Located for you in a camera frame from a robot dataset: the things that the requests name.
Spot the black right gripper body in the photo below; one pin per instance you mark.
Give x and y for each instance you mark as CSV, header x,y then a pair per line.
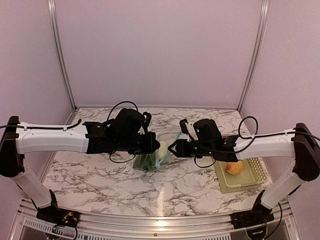
x,y
204,149

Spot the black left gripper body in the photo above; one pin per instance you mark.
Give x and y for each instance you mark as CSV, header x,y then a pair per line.
x,y
129,144

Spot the yellow fake fruit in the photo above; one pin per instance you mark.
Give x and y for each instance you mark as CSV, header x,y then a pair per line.
x,y
234,168

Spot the clear zip top bag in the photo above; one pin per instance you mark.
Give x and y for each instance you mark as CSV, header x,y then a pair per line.
x,y
169,136

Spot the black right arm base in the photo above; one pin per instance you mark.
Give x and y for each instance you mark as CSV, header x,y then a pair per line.
x,y
259,214

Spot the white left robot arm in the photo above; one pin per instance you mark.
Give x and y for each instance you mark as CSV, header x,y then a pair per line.
x,y
21,138

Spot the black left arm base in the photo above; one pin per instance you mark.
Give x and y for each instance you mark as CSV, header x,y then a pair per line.
x,y
56,215

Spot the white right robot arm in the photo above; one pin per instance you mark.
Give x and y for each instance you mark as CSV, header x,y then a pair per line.
x,y
297,143

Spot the fake bok choy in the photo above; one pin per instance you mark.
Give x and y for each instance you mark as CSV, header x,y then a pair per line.
x,y
153,161

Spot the pale green plastic basket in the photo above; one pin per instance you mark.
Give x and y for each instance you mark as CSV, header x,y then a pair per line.
x,y
252,176

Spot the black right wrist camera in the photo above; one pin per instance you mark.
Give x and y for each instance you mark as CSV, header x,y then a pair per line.
x,y
185,127

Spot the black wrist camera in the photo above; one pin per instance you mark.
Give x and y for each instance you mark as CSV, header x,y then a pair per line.
x,y
185,127
147,121

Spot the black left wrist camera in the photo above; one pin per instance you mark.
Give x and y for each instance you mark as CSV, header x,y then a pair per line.
x,y
147,121

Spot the front aluminium table rail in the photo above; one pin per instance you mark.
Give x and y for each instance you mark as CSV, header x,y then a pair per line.
x,y
98,226

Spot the left aluminium frame post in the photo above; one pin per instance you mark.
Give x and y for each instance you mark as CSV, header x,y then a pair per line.
x,y
60,55

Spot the aluminium frame post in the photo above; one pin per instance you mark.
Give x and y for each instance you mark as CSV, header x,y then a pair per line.
x,y
262,24
60,55

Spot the right aluminium frame post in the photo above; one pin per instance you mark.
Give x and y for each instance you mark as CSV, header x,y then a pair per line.
x,y
262,24

